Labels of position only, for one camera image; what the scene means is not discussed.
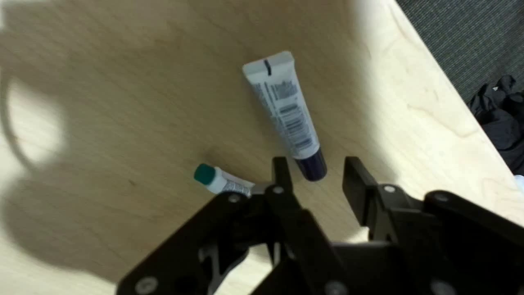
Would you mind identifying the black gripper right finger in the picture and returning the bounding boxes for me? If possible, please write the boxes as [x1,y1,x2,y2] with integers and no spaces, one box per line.
[342,155,408,242]

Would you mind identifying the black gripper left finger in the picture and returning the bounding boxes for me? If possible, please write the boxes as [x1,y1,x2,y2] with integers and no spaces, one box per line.
[265,155,316,247]

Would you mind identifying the white tube black cap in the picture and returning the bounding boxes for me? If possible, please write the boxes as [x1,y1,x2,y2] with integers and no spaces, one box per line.
[241,49,329,181]
[193,162,259,198]

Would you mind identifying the wooden desk with drawers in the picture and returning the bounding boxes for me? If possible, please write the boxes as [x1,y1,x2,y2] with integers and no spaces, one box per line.
[0,0,524,295]

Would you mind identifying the black clothing heap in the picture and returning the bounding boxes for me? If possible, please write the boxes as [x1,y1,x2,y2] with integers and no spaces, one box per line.
[469,73,524,176]

